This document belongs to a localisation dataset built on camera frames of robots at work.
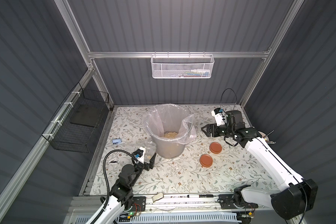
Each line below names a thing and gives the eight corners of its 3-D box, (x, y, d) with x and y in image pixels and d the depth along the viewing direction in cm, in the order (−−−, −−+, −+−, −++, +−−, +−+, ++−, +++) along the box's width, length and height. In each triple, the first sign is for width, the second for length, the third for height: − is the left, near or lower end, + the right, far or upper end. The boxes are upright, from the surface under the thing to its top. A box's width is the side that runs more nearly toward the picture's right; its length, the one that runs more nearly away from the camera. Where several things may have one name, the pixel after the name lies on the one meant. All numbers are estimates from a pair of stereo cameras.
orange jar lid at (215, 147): (210, 153, 94) (210, 152, 93) (208, 143, 99) (208, 142, 98) (222, 153, 94) (223, 152, 93) (219, 143, 99) (220, 142, 98)
